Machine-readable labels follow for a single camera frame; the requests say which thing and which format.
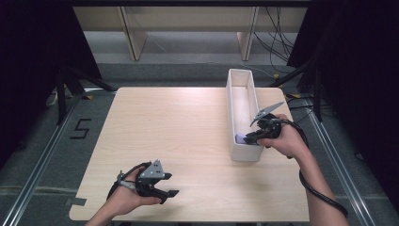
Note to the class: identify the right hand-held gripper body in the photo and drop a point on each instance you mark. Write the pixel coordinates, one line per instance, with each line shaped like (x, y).
(269, 128)

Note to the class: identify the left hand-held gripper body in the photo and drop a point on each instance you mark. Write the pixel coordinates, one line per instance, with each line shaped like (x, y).
(147, 185)

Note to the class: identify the lavender sock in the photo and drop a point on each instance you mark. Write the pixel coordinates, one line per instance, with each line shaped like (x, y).
(240, 138)

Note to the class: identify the long white box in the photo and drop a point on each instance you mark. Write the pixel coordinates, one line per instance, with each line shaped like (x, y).
(246, 152)

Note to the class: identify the person's right hand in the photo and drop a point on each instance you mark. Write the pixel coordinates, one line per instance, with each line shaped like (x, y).
(290, 141)

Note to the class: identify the person's left hand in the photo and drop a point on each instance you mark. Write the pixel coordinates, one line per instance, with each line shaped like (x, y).
(125, 201)

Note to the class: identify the black metal stand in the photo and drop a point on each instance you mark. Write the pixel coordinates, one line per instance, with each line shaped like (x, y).
(61, 100)
(317, 94)

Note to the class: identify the grey tape strip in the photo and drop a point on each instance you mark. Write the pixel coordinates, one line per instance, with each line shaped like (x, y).
(76, 201)

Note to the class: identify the black curtain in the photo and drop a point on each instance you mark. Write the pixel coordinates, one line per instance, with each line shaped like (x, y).
(360, 78)
(31, 62)

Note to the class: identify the beige desk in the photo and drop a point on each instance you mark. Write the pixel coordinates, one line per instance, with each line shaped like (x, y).
(138, 40)

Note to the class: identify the metal floor rail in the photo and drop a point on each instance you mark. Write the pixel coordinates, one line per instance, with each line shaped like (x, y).
(42, 163)
(335, 158)

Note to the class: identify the black frame bar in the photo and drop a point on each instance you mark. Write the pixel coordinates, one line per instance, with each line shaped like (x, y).
(188, 3)

